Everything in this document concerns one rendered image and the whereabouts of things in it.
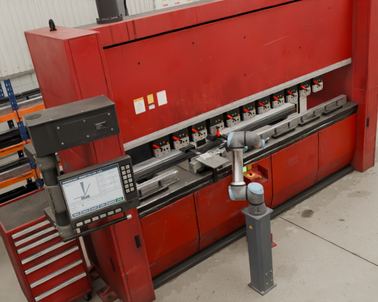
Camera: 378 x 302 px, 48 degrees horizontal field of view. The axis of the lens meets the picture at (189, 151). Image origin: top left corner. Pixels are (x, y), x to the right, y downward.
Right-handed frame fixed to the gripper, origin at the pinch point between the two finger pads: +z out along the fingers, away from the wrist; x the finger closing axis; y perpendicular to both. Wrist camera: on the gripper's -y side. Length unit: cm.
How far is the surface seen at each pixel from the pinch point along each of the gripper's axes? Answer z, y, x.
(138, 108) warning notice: 1, -71, -62
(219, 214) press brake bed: 29, 54, -17
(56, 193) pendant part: 13, -58, -162
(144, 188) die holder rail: 40, -13, -68
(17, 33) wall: 297, -271, 182
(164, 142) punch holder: 11, -35, -47
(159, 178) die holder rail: 32, -12, -54
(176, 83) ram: -20, -70, -30
